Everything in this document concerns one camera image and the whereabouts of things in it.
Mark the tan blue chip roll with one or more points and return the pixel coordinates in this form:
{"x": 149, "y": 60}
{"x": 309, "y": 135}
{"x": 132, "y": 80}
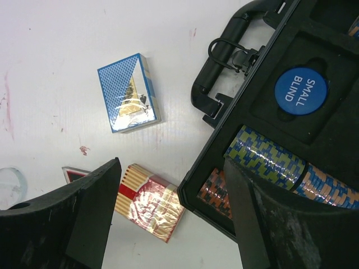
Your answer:
{"x": 322, "y": 187}

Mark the black poker set case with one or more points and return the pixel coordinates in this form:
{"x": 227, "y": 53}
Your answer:
{"x": 235, "y": 88}

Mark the blue playing card deck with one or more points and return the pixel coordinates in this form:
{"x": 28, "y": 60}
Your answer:
{"x": 128, "y": 94}

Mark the red Texas Hold'em card deck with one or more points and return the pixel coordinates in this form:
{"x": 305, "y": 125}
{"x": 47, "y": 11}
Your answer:
{"x": 149, "y": 201}

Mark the triangular all in button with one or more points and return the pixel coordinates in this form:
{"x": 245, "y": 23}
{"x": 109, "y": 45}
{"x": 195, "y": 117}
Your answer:
{"x": 72, "y": 174}

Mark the green blue chip roll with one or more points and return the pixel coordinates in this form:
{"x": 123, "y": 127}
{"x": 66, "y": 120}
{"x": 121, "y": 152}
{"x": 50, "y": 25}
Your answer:
{"x": 265, "y": 158}

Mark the blue small blind button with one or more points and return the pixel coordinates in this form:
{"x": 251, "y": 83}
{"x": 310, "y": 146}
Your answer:
{"x": 300, "y": 91}

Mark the clear round dealer button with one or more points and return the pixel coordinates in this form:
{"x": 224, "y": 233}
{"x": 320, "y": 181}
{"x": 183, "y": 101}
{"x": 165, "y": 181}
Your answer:
{"x": 13, "y": 187}

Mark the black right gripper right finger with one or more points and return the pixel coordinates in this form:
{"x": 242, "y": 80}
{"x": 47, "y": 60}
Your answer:
{"x": 278, "y": 229}

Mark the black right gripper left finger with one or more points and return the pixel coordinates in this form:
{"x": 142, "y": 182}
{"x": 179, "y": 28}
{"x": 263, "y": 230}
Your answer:
{"x": 65, "y": 228}

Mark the orange black chip roll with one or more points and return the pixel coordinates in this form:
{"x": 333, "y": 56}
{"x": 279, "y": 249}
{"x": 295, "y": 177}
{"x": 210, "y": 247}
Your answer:
{"x": 214, "y": 193}

